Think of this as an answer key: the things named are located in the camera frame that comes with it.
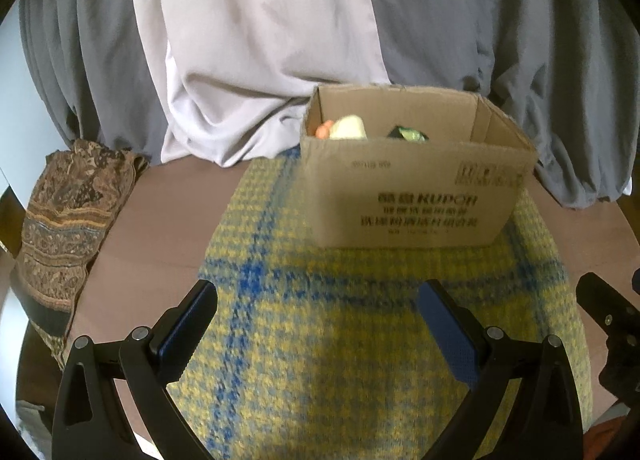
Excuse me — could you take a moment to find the brown patterned cloth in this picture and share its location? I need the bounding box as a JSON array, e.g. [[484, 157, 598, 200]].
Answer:
[[10, 139, 150, 371]]

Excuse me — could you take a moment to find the yellow plush duck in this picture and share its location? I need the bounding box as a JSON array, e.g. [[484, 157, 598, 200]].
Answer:
[[316, 114, 368, 140]]

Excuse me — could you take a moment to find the brown cardboard box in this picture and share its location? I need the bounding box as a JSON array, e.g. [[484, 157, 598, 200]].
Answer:
[[299, 84, 538, 248]]

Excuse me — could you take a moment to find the black and green plush toy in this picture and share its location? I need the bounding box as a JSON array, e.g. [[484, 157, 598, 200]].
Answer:
[[386, 125, 430, 143]]

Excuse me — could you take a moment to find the grey curtain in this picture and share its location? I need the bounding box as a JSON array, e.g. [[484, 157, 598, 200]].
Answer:
[[357, 0, 640, 211], [17, 0, 173, 153]]

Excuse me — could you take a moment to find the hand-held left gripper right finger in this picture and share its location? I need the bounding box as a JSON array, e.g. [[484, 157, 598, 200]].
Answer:
[[417, 279, 586, 460]]

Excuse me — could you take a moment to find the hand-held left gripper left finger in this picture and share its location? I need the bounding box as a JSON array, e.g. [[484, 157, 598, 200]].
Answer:
[[51, 279, 219, 460]]

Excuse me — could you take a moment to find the yellow and blue plaid mat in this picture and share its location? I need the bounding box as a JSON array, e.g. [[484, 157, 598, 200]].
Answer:
[[180, 145, 593, 460]]

